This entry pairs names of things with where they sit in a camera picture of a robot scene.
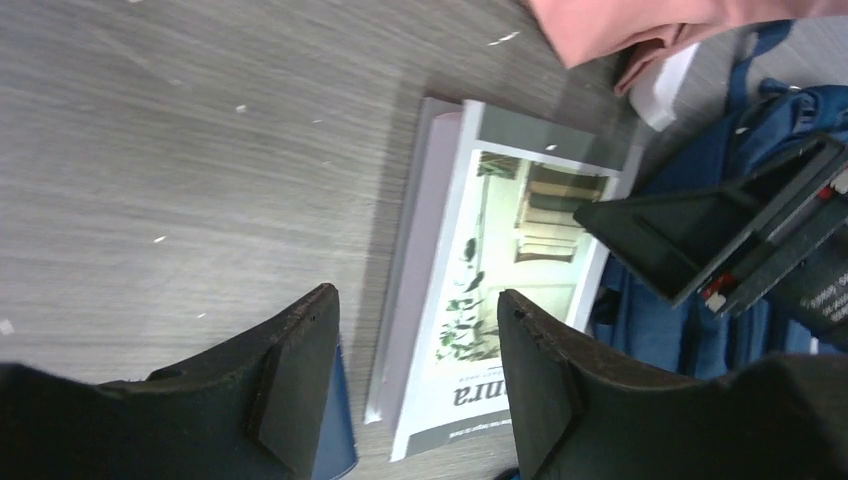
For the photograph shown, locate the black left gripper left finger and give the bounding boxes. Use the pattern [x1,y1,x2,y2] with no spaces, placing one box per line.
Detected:
[1,283,340,479]

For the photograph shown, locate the grey magazine stack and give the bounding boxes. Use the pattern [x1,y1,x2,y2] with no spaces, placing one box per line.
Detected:
[364,97,643,462]

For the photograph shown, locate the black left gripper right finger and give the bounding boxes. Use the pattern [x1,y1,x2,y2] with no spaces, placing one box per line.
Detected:
[498,290,847,479]

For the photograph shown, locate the pink shorts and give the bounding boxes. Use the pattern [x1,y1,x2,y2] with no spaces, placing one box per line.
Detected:
[524,0,847,95]

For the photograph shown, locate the navy blue backpack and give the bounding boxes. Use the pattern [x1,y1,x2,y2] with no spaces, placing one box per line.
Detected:
[575,58,847,379]

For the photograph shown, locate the small blue wallet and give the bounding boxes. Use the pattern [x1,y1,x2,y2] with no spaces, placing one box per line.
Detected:
[311,343,359,480]

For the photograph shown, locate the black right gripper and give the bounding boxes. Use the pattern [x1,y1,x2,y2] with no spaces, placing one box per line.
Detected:
[574,134,847,352]

